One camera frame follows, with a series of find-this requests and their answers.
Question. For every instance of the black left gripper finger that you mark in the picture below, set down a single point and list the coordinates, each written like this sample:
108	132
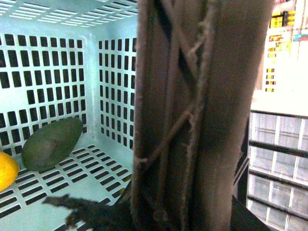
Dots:
98	216

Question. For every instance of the green avocado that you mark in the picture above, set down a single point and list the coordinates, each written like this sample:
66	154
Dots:
51	144

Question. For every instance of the yellow mango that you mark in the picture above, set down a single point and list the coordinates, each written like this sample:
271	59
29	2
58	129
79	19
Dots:
9	170

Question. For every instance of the light teal plastic basket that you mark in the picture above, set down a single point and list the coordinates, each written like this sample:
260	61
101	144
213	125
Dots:
59	59

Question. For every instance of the brown basket handle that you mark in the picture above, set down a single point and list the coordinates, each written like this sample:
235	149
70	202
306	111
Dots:
196	69

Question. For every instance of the white shelf with bottles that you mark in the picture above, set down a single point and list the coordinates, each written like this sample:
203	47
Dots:
282	86

